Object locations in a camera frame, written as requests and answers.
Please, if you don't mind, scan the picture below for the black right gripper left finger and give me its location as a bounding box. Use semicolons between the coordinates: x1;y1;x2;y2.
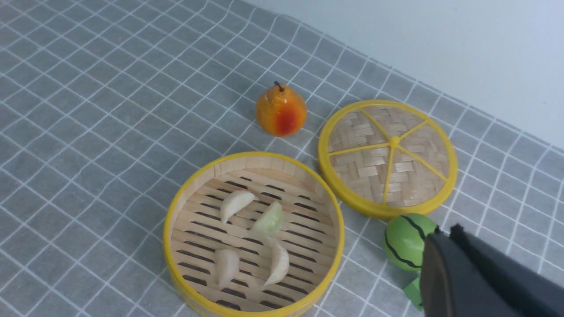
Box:
420;229;520;317

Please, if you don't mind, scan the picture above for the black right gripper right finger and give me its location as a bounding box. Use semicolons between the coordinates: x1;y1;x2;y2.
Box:
449;224;564;317

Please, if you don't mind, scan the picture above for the beige dumpling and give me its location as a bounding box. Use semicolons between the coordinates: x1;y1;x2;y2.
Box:
263;237;289;288
214;249;240;288

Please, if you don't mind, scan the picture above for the pale green dumpling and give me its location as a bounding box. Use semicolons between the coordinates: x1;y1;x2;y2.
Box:
250;201;285;237

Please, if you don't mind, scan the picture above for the white dumpling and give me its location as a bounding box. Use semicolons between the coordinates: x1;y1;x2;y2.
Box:
220;190;258;224

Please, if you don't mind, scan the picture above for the woven bamboo steamer lid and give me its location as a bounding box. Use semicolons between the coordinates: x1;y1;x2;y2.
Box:
317;99;458;220

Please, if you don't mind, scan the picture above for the bamboo steamer tray yellow rim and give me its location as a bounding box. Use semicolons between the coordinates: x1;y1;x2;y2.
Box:
163;152;345;317

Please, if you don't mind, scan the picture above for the green toy watermelon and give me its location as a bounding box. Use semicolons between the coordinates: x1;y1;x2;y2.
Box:
383;213;438;272

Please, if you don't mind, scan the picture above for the orange red toy pear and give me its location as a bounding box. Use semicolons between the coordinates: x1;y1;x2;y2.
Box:
255;81;308;138

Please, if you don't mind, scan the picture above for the grey white-grid tablecloth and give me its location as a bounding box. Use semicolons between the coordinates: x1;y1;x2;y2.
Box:
0;0;563;317

